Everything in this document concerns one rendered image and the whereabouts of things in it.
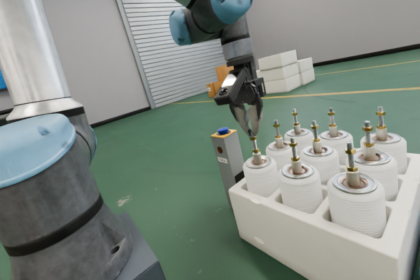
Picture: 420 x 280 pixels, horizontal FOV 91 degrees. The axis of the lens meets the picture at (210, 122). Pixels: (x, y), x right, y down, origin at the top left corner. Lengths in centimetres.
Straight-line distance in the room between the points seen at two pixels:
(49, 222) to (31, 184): 5
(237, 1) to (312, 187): 41
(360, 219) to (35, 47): 65
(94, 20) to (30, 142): 534
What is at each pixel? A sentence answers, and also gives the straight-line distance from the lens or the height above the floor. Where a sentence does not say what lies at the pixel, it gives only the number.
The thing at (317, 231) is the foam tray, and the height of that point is 17.
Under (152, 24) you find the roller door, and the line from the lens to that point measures 586.
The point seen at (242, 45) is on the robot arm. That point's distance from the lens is 54.
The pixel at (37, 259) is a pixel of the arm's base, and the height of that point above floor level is 38.
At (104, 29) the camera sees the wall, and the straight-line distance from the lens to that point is 558.
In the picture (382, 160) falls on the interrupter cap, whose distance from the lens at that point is 60.
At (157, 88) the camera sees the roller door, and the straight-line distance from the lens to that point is 552.
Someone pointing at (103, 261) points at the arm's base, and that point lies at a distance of 36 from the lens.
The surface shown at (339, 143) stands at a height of 24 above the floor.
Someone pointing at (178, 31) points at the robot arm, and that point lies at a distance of 48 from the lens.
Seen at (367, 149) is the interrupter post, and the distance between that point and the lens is 60.
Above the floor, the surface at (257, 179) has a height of 23.
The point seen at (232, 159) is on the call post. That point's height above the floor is 22.
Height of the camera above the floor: 53
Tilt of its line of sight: 13 degrees down
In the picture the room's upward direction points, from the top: 15 degrees counter-clockwise
